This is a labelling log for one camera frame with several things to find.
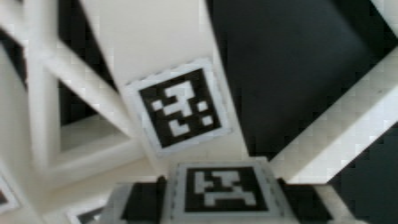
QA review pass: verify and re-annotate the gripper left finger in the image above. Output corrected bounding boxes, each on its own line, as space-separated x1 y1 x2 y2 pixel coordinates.
99 176 166 224

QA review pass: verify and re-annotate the white U-shaped obstacle fence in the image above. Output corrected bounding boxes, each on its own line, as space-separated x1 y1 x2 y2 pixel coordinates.
271 0 398 183

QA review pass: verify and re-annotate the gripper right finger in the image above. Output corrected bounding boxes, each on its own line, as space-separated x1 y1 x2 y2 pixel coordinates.
275 178 371 224

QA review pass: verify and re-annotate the white tagged cube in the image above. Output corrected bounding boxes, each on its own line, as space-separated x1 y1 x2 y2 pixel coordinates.
161 159 298 224

